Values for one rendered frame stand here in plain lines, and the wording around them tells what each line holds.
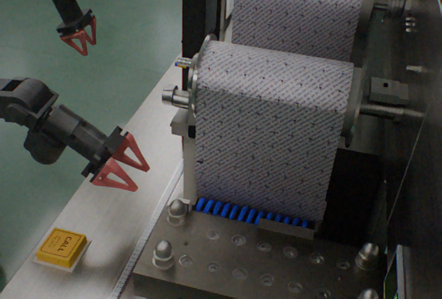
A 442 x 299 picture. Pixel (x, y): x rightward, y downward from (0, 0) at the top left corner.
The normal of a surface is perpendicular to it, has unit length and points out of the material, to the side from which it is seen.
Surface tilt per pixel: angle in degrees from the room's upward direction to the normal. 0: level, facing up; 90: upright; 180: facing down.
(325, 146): 90
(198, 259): 0
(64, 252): 0
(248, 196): 90
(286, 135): 90
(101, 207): 0
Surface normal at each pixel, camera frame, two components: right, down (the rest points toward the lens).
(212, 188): -0.25, 0.55
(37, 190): 0.05, -0.81
